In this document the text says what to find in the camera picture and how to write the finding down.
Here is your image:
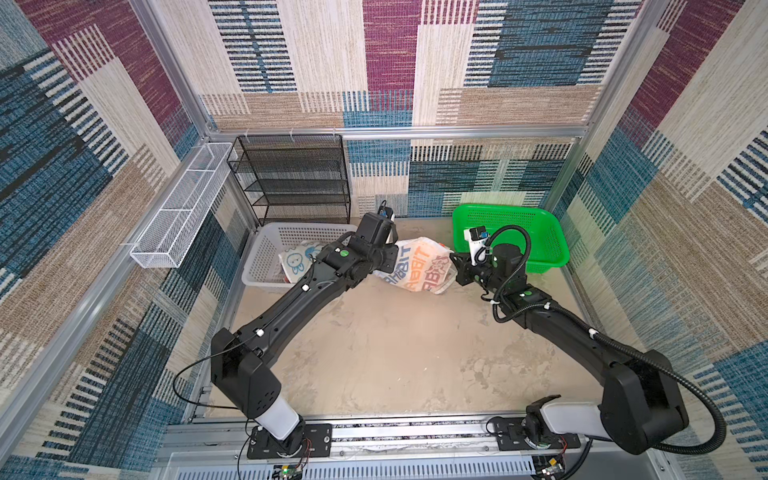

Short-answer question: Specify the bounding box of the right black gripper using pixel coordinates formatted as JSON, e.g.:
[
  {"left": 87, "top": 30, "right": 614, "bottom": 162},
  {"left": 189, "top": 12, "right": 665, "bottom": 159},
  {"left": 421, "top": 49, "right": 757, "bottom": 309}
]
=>
[{"left": 448, "top": 251, "right": 505, "bottom": 296}]

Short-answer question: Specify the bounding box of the orange blue lettered towel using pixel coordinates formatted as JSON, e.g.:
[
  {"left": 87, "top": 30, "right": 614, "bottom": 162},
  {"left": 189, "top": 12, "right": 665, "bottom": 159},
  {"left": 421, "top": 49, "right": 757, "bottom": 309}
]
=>
[{"left": 374, "top": 237, "right": 457, "bottom": 295}]

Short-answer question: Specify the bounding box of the blue bunny pattern towel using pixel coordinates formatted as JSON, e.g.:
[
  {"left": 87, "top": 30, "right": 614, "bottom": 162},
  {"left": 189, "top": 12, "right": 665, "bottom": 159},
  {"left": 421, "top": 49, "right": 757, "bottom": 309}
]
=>
[{"left": 278, "top": 240, "right": 327, "bottom": 284}]

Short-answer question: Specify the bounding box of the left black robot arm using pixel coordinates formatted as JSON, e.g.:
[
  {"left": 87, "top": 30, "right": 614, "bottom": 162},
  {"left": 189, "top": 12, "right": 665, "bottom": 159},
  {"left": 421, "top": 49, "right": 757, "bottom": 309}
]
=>
[{"left": 210, "top": 204, "right": 398, "bottom": 455}]

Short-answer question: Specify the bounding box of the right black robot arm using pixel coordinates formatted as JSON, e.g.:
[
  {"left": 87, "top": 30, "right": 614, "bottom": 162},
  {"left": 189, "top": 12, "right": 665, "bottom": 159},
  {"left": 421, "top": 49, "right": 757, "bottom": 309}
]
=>
[{"left": 450, "top": 245, "right": 689, "bottom": 454}]

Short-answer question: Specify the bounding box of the green plastic basket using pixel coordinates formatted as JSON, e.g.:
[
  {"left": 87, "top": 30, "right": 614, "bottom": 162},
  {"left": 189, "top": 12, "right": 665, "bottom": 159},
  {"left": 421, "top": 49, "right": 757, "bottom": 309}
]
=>
[{"left": 451, "top": 203, "right": 571, "bottom": 274}]

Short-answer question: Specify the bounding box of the white plastic laundry basket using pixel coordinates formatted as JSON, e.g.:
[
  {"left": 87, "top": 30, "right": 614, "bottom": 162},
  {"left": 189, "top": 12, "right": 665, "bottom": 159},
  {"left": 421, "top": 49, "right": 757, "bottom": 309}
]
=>
[{"left": 241, "top": 222, "right": 356, "bottom": 294}]

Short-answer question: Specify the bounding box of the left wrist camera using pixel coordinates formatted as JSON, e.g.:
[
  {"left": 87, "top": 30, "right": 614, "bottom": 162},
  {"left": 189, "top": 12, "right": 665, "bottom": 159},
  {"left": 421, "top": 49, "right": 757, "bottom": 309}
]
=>
[{"left": 377, "top": 200, "right": 394, "bottom": 221}]

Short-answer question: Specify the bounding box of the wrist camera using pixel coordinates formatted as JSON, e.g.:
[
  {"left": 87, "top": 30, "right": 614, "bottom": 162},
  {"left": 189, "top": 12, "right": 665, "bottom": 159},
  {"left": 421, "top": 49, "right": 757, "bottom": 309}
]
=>
[
  {"left": 377, "top": 200, "right": 394, "bottom": 221},
  {"left": 464, "top": 226, "right": 489, "bottom": 266}
]

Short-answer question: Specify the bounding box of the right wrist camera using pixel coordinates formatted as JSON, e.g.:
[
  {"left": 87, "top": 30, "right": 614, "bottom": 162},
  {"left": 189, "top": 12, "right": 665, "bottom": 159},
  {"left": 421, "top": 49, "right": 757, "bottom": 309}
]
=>
[{"left": 464, "top": 226, "right": 489, "bottom": 266}]

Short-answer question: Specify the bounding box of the black wire shelf rack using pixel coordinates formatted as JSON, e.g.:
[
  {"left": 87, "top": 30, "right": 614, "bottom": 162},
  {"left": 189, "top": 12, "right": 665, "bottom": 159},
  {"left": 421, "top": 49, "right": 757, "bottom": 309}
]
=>
[{"left": 229, "top": 134, "right": 351, "bottom": 225}]

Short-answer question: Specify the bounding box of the black corrugated cable conduit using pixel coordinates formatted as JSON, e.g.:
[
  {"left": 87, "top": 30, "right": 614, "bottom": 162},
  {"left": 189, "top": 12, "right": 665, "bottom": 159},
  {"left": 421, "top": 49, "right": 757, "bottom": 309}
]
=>
[{"left": 483, "top": 224, "right": 728, "bottom": 480}]

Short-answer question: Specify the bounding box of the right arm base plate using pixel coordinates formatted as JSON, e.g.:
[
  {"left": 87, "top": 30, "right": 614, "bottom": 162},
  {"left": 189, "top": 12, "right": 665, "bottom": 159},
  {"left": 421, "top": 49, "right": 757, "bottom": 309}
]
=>
[{"left": 485, "top": 416, "right": 582, "bottom": 453}]

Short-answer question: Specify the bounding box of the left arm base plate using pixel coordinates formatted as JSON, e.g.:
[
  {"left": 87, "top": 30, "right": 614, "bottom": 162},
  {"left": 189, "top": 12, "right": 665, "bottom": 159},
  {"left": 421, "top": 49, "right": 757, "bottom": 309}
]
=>
[{"left": 246, "top": 421, "right": 333, "bottom": 460}]

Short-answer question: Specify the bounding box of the aluminium front rail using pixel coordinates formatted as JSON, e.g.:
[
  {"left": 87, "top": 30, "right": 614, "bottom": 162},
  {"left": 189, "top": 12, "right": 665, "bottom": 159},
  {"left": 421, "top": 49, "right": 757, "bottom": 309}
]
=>
[{"left": 150, "top": 412, "right": 670, "bottom": 479}]

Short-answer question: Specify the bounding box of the white wire mesh tray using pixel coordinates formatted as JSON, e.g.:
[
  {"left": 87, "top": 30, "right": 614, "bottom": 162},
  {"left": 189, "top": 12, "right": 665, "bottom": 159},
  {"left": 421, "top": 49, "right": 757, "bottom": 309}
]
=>
[{"left": 130, "top": 143, "right": 233, "bottom": 269}]

